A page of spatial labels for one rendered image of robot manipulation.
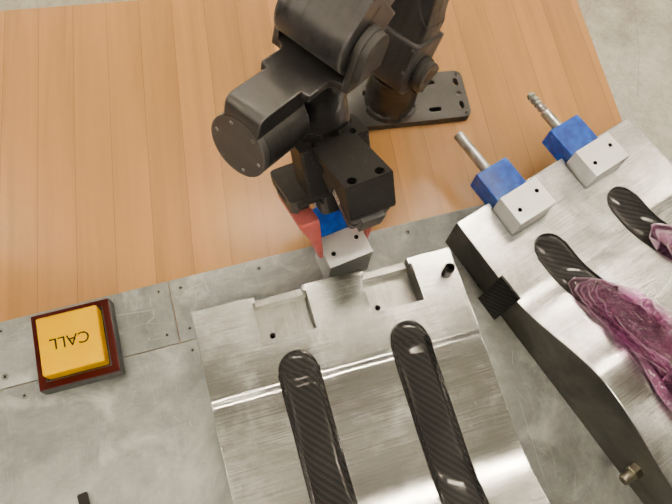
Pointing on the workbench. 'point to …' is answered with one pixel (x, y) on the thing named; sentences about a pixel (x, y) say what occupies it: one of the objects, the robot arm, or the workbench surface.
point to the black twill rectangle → (499, 297)
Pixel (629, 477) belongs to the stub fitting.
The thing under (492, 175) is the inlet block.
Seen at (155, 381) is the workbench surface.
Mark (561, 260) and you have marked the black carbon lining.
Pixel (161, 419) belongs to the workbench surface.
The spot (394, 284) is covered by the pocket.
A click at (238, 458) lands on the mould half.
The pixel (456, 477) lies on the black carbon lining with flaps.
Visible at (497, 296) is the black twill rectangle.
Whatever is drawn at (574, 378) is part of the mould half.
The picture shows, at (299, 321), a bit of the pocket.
